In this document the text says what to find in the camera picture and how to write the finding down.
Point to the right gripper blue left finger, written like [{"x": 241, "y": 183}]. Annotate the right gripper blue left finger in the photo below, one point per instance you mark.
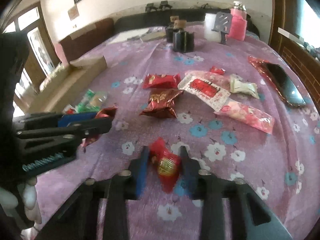
[{"x": 139, "y": 169}]

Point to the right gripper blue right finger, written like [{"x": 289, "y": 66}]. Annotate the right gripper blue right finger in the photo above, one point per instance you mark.
[{"x": 190, "y": 174}]

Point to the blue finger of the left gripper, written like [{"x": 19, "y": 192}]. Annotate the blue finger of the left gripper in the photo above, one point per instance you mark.
[
  {"x": 82, "y": 129},
  {"x": 51, "y": 120}
]

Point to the small red candy packet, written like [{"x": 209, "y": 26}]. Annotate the small red candy packet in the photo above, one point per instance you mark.
[{"x": 166, "y": 164}]

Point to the dark red foil packet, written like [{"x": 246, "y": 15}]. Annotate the dark red foil packet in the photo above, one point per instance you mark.
[{"x": 109, "y": 112}]

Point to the clear green cookie packet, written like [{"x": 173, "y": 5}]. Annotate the clear green cookie packet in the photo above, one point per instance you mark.
[{"x": 91, "y": 101}]

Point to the dark red foil snack bag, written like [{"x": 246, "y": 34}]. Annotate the dark red foil snack bag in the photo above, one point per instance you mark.
[{"x": 161, "y": 103}]

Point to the white red-label snack packet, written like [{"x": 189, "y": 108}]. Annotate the white red-label snack packet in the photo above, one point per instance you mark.
[{"x": 213, "y": 89}]

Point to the pink long snack packet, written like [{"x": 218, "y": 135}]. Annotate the pink long snack packet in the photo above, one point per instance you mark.
[{"x": 248, "y": 115}]

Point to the red rectangular snack packet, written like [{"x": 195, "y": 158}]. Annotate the red rectangular snack packet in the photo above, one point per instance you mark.
[{"x": 161, "y": 81}]

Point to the white cream snack packet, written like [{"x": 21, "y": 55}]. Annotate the white cream snack packet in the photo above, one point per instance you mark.
[{"x": 237, "y": 86}]

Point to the tiny red candy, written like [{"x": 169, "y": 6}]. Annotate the tiny red candy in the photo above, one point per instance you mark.
[{"x": 219, "y": 71}]

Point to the left hand white glove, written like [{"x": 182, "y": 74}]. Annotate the left hand white glove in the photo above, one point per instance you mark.
[{"x": 19, "y": 205}]

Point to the cardboard tray box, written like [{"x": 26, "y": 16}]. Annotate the cardboard tray box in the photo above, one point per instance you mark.
[{"x": 64, "y": 84}]

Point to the wooden glass door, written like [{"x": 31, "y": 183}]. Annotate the wooden glass door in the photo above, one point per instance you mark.
[{"x": 42, "y": 58}]

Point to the purple floral tablecloth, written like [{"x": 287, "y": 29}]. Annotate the purple floral tablecloth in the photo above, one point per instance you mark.
[{"x": 282, "y": 167}]

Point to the brown armchair sofa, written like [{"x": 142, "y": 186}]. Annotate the brown armchair sofa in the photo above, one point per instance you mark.
[{"x": 83, "y": 40}]

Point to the white paper sheet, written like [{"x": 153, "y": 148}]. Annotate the white paper sheet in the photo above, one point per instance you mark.
[{"x": 131, "y": 34}]

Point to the red foil wrapper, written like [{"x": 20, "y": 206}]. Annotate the red foil wrapper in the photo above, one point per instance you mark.
[{"x": 259, "y": 65}]

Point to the black smartphone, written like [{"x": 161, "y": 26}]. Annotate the black smartphone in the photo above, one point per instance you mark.
[{"x": 285, "y": 85}]

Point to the black slotted holder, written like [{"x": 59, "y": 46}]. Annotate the black slotted holder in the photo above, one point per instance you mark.
[{"x": 183, "y": 41}]

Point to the black clamps on sofa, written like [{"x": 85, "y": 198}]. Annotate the black clamps on sofa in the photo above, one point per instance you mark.
[{"x": 163, "y": 5}]

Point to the pink wrapped bottle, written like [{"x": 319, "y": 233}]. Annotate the pink wrapped bottle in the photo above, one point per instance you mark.
[{"x": 239, "y": 22}]

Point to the white cup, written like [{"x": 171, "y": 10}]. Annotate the white cup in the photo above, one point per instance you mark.
[{"x": 209, "y": 33}]

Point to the wooden cabinet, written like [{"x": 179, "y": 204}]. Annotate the wooden cabinet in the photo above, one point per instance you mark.
[{"x": 287, "y": 15}]

